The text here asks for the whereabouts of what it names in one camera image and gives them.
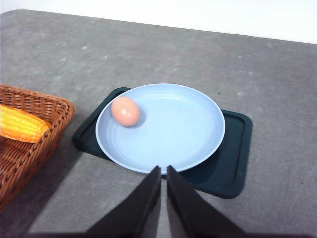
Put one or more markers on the blue round plate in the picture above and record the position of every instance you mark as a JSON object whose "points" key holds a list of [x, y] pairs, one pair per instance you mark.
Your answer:
{"points": [[178, 126]]}

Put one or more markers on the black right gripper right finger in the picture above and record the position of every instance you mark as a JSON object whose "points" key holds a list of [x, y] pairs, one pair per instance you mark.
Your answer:
{"points": [[192, 215]]}

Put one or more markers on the brown wicker basket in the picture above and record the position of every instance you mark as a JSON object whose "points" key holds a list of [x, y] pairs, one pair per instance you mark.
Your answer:
{"points": [[19, 160]]}

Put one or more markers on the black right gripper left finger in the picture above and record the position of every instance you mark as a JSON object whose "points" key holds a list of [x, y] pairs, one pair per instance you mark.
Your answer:
{"points": [[137, 216]]}

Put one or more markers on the brown egg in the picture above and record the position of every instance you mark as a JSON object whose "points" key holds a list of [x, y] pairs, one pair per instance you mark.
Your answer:
{"points": [[125, 111]]}

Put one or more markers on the yellow toy corn cob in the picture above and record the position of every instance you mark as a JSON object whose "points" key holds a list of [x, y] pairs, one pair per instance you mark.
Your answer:
{"points": [[20, 125]]}

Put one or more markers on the black rectangular tray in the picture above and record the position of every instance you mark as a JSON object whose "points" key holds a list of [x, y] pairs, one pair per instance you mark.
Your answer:
{"points": [[223, 175]]}

